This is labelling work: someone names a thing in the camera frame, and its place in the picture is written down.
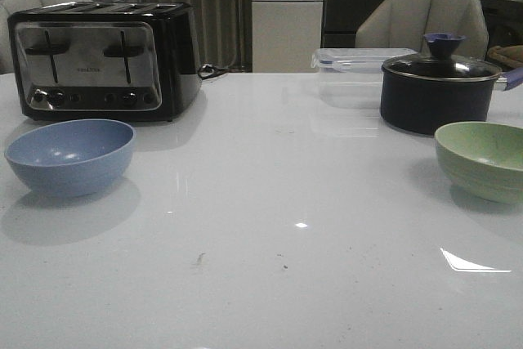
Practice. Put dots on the blue bowl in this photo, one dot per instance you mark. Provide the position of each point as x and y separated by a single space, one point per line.
72 158

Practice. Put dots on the green bowl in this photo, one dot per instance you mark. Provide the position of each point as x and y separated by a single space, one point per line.
482 158

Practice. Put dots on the clear plastic food container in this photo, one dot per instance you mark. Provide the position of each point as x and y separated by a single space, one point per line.
352 77

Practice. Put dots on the white refrigerator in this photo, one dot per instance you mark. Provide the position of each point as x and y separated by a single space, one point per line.
285 34

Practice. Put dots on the dark blue saucepan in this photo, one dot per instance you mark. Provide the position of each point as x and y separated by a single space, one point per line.
421 105

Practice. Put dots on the beige chair right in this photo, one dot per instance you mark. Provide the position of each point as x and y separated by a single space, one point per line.
403 24

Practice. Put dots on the glass pot lid blue knob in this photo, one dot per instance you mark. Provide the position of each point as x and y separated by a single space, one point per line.
441 62

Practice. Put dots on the black and steel four-slot toaster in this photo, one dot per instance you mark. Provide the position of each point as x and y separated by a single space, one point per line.
133 62

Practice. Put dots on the brown cloth item right edge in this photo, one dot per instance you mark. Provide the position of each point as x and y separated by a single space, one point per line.
511 57

